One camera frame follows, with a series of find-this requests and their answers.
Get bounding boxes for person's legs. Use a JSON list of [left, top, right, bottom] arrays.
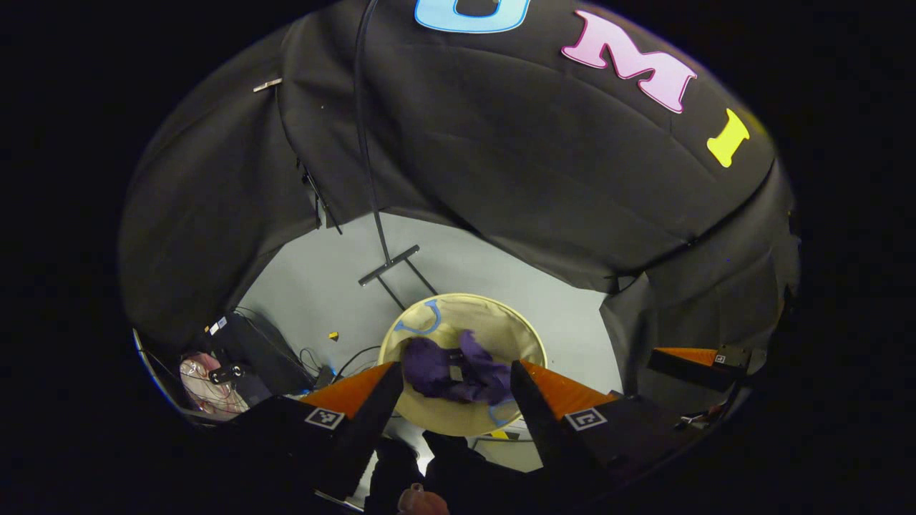
[[365, 429, 552, 515]]

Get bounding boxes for beige laundry hamper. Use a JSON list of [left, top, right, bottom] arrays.
[[378, 293, 548, 437]]

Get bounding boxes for black clothes rack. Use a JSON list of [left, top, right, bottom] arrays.
[[354, 0, 439, 312]]

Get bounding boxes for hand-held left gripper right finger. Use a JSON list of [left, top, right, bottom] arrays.
[[510, 360, 688, 487]]

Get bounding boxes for purple knit jacket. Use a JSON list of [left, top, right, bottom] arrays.
[[401, 329, 515, 406]]

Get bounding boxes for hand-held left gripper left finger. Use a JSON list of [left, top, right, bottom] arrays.
[[236, 361, 405, 501]]

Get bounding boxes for clear bag of cables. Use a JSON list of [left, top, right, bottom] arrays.
[[179, 350, 251, 419]]

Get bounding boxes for black floor cable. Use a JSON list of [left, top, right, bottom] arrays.
[[301, 345, 381, 383]]

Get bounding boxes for black equipment case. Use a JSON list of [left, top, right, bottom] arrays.
[[204, 311, 316, 401]]

